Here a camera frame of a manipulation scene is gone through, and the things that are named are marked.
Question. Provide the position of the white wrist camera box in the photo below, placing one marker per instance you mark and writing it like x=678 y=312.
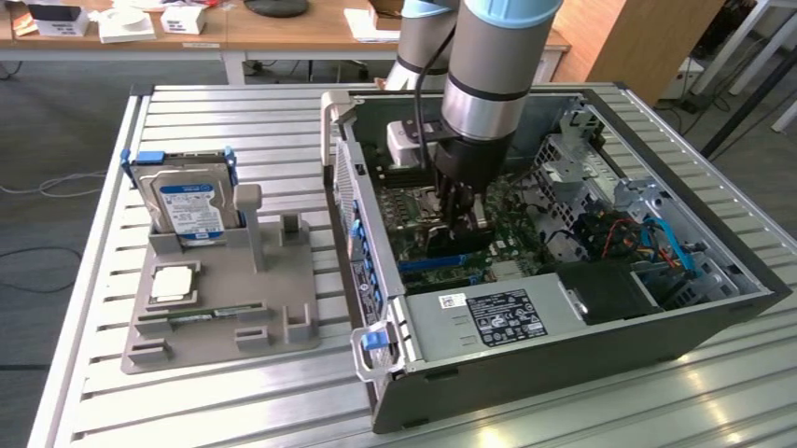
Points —
x=404 y=144

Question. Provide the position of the blue slot retention clip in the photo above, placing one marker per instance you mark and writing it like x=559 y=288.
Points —
x=356 y=235

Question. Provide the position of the black round pad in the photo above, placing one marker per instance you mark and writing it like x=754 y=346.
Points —
x=273 y=7

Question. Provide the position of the wooden cabinet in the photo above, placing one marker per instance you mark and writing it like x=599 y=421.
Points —
x=659 y=46

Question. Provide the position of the white floor device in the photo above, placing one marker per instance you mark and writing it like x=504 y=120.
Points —
x=680 y=79

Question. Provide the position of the wooden desk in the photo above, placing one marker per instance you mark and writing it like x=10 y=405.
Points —
x=280 y=32

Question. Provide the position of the hard disk with blue caddy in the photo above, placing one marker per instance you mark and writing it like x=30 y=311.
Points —
x=187 y=205

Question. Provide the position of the small white printed box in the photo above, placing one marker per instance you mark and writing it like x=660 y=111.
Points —
x=183 y=21

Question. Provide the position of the green motherboard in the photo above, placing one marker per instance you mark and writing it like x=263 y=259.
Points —
x=516 y=242

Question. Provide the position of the metal disk bay cage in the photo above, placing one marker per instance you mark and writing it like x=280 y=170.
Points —
x=566 y=177

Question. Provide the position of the black metal leg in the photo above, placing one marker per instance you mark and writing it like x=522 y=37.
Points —
x=746 y=100

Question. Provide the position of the black open PC case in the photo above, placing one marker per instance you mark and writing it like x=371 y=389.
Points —
x=560 y=373

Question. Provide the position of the white box with black insert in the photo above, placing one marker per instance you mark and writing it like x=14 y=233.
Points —
x=58 y=28

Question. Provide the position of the flat white box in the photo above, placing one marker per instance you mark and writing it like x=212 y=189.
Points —
x=124 y=30

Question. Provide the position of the white paper stack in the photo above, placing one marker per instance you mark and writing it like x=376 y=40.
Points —
x=367 y=25

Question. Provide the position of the gray power supply unit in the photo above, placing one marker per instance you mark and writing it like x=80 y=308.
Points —
x=448 y=326

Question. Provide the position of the gray parts rack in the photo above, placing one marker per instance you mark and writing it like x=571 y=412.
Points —
x=236 y=298

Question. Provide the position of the loose silver CPU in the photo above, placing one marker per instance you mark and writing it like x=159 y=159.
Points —
x=171 y=284

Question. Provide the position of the blue expansion slot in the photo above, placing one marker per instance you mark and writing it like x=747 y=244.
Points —
x=423 y=265

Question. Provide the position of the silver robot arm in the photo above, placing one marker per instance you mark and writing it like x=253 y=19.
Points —
x=491 y=56

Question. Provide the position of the chipset heatsink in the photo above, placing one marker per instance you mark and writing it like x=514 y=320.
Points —
x=508 y=271

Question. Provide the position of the blue case latch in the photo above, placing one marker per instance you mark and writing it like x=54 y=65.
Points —
x=372 y=340

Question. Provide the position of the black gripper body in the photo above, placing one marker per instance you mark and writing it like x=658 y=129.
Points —
x=470 y=161

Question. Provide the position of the loose green RAM stick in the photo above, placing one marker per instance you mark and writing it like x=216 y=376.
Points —
x=192 y=316

